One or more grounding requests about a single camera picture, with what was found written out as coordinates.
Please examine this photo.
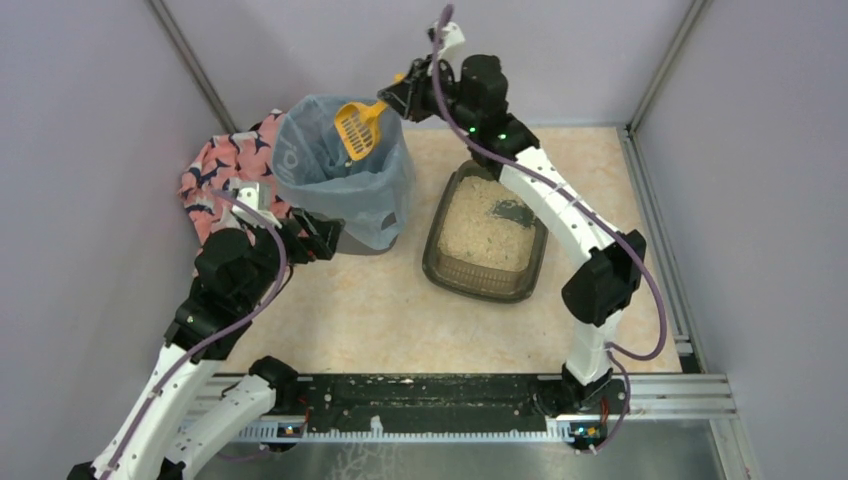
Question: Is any grey plastic litter box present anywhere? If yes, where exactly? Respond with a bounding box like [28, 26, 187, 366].
[422, 161, 548, 303]

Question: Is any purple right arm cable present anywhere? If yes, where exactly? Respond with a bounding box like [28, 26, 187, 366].
[429, 3, 669, 362]

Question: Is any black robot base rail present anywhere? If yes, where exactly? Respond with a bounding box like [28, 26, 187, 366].
[236, 374, 625, 445]

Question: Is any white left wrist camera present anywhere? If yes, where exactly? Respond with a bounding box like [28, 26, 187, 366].
[231, 182, 281, 228]

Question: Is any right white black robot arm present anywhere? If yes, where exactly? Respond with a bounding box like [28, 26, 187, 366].
[377, 54, 646, 403]

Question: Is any pink patterned cloth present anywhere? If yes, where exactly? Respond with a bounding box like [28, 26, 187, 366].
[177, 109, 291, 244]

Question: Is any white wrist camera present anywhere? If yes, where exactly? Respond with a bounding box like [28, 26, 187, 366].
[427, 21, 465, 72]
[231, 182, 281, 228]

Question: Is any yellow plastic litter scoop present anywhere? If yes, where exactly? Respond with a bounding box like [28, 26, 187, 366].
[333, 94, 400, 167]

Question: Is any blue plastic trash bag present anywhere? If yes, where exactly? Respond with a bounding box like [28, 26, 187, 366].
[270, 94, 415, 255]

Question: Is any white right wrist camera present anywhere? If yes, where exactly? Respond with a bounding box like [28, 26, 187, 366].
[427, 21, 465, 72]

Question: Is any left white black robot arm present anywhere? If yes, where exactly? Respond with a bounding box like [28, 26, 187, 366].
[68, 208, 344, 479]

